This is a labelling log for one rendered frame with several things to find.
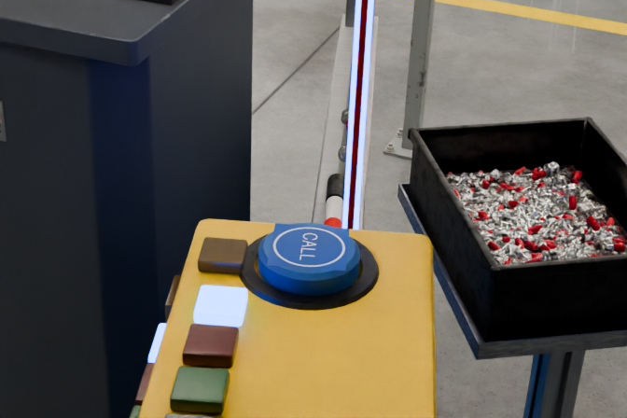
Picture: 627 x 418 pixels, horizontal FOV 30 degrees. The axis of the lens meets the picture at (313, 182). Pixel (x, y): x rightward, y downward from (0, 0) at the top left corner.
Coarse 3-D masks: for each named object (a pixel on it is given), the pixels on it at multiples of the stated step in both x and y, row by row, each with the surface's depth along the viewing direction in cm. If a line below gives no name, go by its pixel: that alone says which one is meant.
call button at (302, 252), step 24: (264, 240) 46; (288, 240) 46; (312, 240) 46; (336, 240) 46; (264, 264) 45; (288, 264) 44; (312, 264) 44; (336, 264) 44; (288, 288) 44; (312, 288) 44; (336, 288) 44
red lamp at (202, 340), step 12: (192, 324) 42; (192, 336) 41; (204, 336) 41; (216, 336) 41; (228, 336) 41; (192, 348) 40; (204, 348) 40; (216, 348) 40; (228, 348) 40; (192, 360) 40; (204, 360) 40; (216, 360) 40; (228, 360) 40
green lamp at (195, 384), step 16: (192, 368) 39; (208, 368) 39; (176, 384) 39; (192, 384) 39; (208, 384) 39; (224, 384) 39; (176, 400) 38; (192, 400) 38; (208, 400) 38; (224, 400) 38
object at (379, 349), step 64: (192, 256) 46; (256, 256) 46; (384, 256) 47; (192, 320) 43; (256, 320) 43; (320, 320) 43; (384, 320) 43; (256, 384) 40; (320, 384) 40; (384, 384) 40
